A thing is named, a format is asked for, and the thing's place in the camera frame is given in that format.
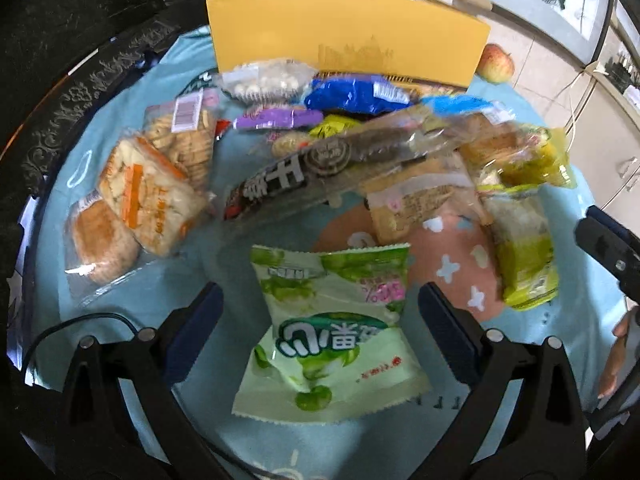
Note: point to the white balls clear packet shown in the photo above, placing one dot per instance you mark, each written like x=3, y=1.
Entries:
x=265, y=80

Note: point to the white cabinet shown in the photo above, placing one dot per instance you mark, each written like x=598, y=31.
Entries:
x=612, y=130

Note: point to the small framed picture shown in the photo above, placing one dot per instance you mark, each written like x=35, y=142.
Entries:
x=625, y=55

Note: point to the printed light blue cloth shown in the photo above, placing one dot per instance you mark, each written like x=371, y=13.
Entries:
x=230, y=260

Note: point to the person's right hand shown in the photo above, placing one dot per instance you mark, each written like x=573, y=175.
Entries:
x=614, y=360

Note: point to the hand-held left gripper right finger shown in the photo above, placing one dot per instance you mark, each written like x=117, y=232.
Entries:
x=442, y=327

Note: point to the yellow cardboard shoe box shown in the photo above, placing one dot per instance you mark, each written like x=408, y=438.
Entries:
x=350, y=30

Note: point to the small biscuits clear packet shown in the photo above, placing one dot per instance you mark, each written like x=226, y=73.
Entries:
x=187, y=135

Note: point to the orange striped cracker packet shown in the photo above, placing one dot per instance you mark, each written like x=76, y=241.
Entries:
x=150, y=200

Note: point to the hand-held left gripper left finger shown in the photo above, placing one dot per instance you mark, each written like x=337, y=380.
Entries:
x=202, y=317

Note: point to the carved black table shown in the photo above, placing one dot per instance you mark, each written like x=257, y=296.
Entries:
x=75, y=85

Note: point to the yellow-green label clear packet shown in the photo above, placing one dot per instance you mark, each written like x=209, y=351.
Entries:
x=530, y=260

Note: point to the yellow crinkled snack packet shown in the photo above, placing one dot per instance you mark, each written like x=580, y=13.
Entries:
x=537, y=157

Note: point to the round cake clear packet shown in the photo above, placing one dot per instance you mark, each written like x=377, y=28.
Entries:
x=102, y=240

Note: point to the green white snack packet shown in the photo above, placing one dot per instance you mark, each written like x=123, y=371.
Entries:
x=330, y=330

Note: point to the tan bread clear packet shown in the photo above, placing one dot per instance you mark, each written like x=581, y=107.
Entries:
x=420, y=200

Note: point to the dark blue snack packet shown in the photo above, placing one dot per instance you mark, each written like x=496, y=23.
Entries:
x=350, y=96

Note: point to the purple snack packet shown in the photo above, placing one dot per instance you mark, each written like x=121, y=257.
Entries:
x=275, y=119

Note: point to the long clear dark biscuit packet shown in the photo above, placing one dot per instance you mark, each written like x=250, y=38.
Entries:
x=345, y=167

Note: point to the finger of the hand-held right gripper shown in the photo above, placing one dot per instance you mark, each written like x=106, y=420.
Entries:
x=602, y=242

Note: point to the red yellow apple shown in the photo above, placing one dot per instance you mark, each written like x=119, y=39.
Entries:
x=496, y=62

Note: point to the yellow bar snack packet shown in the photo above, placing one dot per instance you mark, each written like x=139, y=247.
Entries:
x=334, y=127

